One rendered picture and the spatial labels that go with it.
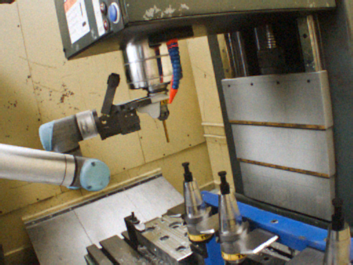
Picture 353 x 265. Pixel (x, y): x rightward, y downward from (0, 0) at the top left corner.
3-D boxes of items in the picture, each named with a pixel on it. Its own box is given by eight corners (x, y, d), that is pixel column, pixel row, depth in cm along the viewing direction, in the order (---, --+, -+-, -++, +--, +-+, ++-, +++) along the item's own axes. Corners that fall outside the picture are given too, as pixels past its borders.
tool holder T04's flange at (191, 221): (218, 220, 65) (216, 210, 65) (192, 232, 63) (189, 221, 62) (203, 211, 71) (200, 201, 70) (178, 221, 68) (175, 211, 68)
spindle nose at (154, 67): (194, 76, 89) (185, 32, 86) (138, 90, 82) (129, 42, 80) (169, 79, 103) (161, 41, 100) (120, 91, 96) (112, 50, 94)
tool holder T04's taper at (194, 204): (210, 210, 65) (204, 179, 64) (191, 218, 63) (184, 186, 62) (199, 203, 69) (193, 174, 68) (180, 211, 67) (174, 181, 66)
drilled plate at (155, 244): (180, 274, 91) (177, 260, 90) (137, 241, 116) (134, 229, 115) (240, 240, 103) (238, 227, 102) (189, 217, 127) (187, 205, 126)
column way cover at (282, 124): (331, 224, 105) (318, 72, 94) (240, 197, 145) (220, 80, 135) (338, 217, 107) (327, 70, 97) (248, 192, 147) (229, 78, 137)
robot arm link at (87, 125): (76, 112, 92) (75, 115, 84) (92, 108, 93) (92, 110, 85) (84, 137, 93) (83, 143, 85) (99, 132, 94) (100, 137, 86)
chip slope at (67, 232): (69, 328, 115) (45, 278, 110) (39, 262, 171) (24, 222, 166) (238, 241, 159) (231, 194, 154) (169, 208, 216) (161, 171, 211)
